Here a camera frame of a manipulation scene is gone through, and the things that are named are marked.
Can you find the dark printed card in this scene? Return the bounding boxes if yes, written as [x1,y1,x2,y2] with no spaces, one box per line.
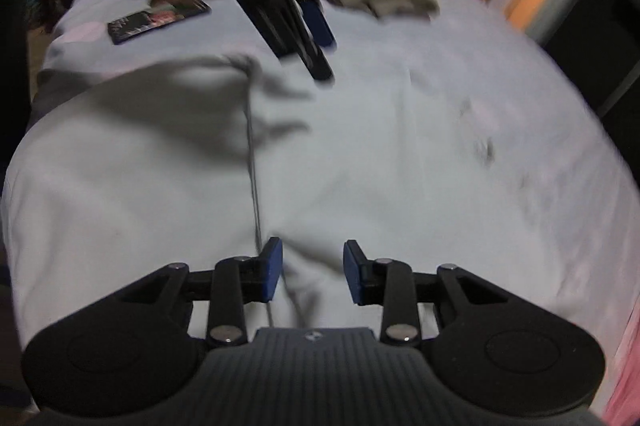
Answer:
[107,0,212,46]

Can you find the white sweater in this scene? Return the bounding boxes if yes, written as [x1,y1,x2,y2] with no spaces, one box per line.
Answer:
[0,53,621,407]

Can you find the black wardrobe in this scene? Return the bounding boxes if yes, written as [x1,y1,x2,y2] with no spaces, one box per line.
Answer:
[540,0,640,147]

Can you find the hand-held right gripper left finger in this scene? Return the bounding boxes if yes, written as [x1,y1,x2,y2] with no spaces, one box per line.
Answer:
[120,236,283,349]

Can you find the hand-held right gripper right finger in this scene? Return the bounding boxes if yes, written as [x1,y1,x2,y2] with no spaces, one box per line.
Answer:
[342,239,508,349]

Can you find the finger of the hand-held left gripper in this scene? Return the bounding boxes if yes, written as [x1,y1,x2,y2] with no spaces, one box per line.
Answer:
[260,6,335,82]
[295,0,337,52]

